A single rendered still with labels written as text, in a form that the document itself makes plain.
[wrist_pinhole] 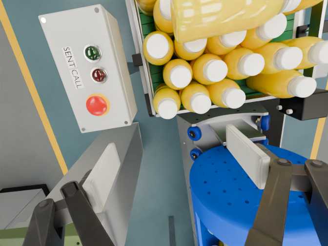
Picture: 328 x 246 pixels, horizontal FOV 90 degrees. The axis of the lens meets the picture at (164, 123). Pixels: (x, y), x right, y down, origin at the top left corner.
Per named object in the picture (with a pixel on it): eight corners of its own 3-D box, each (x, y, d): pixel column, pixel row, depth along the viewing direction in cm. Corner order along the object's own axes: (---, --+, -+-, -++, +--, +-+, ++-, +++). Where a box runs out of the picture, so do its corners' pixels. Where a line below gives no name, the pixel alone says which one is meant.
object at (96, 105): (91, 115, 31) (89, 117, 30) (85, 96, 29) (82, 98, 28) (110, 112, 31) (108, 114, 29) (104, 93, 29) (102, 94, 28)
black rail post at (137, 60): (138, 66, 47) (133, 67, 39) (135, 54, 46) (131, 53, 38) (145, 65, 47) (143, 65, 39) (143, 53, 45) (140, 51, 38)
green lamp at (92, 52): (89, 61, 27) (85, 61, 26) (84, 47, 27) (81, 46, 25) (101, 59, 27) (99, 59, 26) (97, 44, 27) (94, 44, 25)
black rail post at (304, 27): (295, 39, 45) (322, 34, 37) (296, 26, 44) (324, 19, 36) (303, 37, 45) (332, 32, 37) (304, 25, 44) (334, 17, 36)
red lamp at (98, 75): (95, 82, 29) (92, 83, 27) (91, 69, 28) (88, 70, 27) (107, 80, 28) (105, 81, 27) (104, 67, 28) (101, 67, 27)
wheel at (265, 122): (259, 132, 46) (268, 133, 45) (260, 117, 45) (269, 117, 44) (262, 126, 50) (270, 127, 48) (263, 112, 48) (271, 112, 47)
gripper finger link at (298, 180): (286, 180, 11) (333, 174, 11) (247, 144, 15) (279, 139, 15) (284, 198, 11) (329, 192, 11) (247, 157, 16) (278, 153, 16)
